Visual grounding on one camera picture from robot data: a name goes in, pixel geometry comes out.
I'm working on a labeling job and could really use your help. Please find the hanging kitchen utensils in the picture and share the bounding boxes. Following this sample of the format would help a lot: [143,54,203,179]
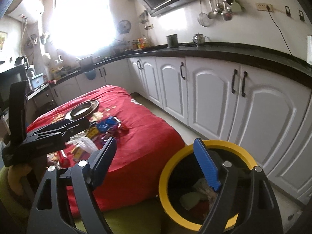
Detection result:
[208,0,243,21]

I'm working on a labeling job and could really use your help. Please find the wall power strip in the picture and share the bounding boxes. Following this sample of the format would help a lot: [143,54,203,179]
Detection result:
[255,3,273,12]

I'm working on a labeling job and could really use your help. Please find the hanging wire strainer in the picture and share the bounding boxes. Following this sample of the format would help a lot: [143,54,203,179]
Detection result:
[197,0,213,27]

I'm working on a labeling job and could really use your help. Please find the red snack packet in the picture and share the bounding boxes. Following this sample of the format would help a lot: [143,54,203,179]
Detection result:
[57,150,70,168]

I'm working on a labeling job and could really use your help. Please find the black power cable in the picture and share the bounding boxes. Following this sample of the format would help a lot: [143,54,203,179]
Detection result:
[267,9,293,57]

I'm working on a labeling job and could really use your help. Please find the white lower cabinets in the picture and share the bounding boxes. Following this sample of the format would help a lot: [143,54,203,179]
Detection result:
[31,55,312,205]

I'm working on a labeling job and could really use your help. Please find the red floral tablecloth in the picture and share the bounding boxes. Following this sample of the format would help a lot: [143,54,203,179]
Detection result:
[27,85,185,212]

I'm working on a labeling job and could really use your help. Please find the dark metal cup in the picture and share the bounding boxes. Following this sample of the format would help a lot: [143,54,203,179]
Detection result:
[166,34,179,48]

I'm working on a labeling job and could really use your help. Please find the blue crumpled wrapper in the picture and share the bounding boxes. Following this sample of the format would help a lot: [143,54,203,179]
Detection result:
[96,116,120,133]

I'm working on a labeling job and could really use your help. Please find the black countertop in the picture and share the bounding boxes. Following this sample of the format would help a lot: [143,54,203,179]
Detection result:
[26,41,312,100]

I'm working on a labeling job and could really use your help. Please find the black microwave oven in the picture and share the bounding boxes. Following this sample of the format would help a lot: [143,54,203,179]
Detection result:
[0,64,31,113]

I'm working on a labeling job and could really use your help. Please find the steel cooking pot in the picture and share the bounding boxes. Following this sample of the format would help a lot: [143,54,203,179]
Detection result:
[78,56,94,72]

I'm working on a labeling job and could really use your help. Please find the white plastic bag wrapper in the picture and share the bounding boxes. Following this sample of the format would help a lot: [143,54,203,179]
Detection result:
[67,136,98,154]

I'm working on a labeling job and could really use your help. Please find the white water heater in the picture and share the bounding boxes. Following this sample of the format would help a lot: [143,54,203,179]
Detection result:
[5,0,44,24]

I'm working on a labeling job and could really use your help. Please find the white electric kettle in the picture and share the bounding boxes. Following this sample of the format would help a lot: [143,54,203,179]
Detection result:
[306,35,312,65]

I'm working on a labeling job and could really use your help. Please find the round wall fan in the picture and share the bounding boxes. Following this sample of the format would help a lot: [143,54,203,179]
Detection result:
[117,19,132,34]

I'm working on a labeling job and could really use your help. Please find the green sleeve forearm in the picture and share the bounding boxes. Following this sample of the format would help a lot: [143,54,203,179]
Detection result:
[1,164,32,220]

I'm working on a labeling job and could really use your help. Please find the yellow black trash bin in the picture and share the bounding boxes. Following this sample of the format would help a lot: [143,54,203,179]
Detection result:
[159,140,256,232]

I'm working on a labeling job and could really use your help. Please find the metal bowl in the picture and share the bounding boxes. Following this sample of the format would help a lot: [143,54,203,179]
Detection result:
[70,101,93,117]

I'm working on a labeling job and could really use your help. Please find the condiment bottles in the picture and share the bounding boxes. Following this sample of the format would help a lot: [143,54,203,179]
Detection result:
[132,36,150,50]

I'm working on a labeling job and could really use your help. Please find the blue hanging basket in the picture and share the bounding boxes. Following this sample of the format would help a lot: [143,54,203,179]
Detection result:
[84,69,96,80]

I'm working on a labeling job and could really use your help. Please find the small steel teapot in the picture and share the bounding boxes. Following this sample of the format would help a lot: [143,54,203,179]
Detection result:
[192,33,210,47]

